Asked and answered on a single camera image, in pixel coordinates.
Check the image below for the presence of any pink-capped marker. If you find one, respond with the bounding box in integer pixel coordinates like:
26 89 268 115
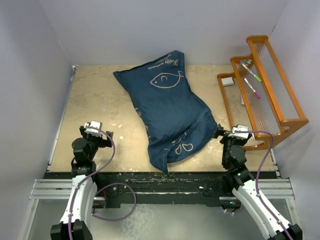
243 77 261 99

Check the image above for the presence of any blue fish-print pillowcase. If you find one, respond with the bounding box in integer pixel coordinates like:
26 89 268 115
113 50 218 172

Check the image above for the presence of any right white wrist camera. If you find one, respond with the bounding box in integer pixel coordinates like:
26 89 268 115
229 124 252 140

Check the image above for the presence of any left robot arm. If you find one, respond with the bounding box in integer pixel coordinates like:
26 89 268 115
50 121 114 240

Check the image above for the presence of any aluminium table frame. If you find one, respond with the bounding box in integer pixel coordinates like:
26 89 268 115
19 65 305 240

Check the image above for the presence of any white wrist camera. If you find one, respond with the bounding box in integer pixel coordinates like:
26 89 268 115
229 124 252 140
84 121 102 135

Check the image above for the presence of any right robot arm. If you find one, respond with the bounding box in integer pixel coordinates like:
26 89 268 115
213 124 303 240

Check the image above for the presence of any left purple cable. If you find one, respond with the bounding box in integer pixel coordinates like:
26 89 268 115
67 126 137 240

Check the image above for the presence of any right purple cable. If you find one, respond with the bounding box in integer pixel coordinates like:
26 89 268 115
223 130 295 240

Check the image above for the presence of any green-capped marker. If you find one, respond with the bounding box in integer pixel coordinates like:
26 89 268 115
241 63 262 83

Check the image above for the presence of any white eraser box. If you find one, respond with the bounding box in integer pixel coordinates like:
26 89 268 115
221 77 235 87

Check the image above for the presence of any orange wooden stepped rack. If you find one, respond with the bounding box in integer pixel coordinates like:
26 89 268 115
217 35 309 151

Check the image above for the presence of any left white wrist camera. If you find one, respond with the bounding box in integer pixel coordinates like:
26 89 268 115
84 121 102 135

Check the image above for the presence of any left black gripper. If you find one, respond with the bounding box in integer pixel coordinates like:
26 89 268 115
79 127 112 161

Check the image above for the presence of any purple cable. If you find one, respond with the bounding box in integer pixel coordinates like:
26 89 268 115
223 130 295 240
67 126 137 240

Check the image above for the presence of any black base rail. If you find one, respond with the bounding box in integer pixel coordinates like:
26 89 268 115
43 171 278 210

